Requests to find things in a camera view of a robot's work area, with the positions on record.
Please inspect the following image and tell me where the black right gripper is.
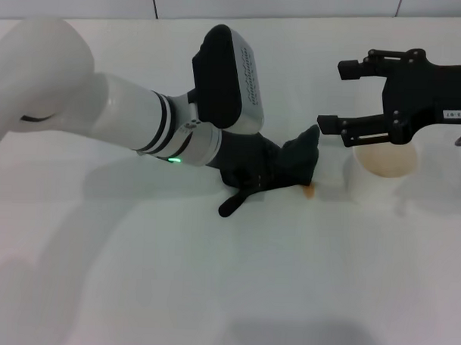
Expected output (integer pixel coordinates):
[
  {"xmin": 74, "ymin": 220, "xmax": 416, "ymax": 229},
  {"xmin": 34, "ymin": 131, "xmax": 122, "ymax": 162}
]
[{"xmin": 316, "ymin": 45, "xmax": 461, "ymax": 153}]

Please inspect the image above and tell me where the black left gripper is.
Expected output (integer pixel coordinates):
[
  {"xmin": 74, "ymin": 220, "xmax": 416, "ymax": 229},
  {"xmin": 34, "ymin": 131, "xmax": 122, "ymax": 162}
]
[{"xmin": 213, "ymin": 129, "xmax": 281, "ymax": 191}]

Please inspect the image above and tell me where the dark blue rag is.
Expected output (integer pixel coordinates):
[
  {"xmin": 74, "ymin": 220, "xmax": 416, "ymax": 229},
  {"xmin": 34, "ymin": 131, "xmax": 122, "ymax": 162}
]
[{"xmin": 217, "ymin": 122, "xmax": 322, "ymax": 222}]

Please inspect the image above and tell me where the white paper cup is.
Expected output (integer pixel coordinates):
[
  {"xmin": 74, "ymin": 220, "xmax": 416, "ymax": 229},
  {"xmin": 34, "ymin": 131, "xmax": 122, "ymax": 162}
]
[{"xmin": 346, "ymin": 140, "xmax": 420, "ymax": 210}]

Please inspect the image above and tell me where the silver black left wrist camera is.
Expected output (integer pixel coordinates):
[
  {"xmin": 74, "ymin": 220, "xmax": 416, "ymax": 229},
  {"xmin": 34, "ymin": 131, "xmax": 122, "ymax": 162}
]
[{"xmin": 188, "ymin": 23, "xmax": 267, "ymax": 135}]

